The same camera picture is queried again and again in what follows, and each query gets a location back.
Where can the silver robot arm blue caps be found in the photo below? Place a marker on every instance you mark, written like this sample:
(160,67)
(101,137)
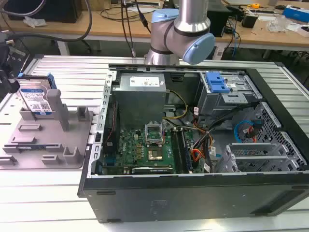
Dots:
(190,14)

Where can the hard disk in blue carrier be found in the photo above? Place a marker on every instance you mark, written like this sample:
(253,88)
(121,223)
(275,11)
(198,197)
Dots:
(33,96)

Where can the silver disk bay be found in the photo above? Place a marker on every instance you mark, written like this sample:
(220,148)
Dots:
(251,147)

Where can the clear plastic bag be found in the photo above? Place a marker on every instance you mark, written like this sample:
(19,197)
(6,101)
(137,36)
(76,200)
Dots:
(33,21)

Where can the black equipment box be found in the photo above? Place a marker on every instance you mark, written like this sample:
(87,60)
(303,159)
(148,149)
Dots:
(43,8)

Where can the gray parts rack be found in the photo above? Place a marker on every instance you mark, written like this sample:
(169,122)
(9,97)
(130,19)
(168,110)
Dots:
(48,135)

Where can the wooden desk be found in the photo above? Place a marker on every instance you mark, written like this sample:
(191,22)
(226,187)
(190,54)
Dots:
(265,36)
(108,27)

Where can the gray power supply unit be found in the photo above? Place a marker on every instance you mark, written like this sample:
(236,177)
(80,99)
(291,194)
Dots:
(137,101)

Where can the green motherboard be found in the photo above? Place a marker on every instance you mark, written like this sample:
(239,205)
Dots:
(130,147)

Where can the CPU socket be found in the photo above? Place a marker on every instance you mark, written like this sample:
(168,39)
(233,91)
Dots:
(155,154)

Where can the black RAM slot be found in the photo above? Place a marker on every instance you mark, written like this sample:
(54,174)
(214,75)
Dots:
(185,152)
(177,152)

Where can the silver drive cage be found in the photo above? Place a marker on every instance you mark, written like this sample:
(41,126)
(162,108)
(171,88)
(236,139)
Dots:
(212,101)

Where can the blue drive latch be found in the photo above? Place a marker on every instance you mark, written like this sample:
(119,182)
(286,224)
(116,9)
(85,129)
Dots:
(216,83)

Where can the black computer tower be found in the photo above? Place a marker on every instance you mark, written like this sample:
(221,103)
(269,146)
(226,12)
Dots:
(217,21)

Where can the black PC case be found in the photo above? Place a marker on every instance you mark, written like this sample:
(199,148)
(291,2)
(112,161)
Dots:
(193,198)

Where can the small black cube device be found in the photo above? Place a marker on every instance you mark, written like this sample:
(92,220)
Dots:
(249,19)

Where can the clear plastic packaging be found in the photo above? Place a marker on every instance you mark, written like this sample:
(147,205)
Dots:
(277,24)

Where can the blue cardboard box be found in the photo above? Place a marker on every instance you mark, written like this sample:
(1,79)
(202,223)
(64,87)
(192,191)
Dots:
(295,13)

